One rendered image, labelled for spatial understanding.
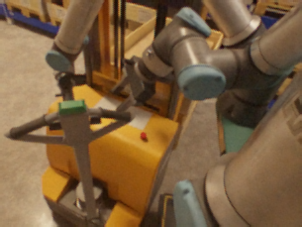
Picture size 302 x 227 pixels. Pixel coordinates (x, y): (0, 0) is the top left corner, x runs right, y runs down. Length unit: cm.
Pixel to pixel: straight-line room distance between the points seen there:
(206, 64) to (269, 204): 27
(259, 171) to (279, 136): 5
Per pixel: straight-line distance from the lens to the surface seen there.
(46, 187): 183
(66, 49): 86
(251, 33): 90
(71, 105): 70
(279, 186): 24
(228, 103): 86
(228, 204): 31
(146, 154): 125
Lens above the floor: 188
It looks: 43 degrees down
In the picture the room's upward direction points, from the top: 9 degrees clockwise
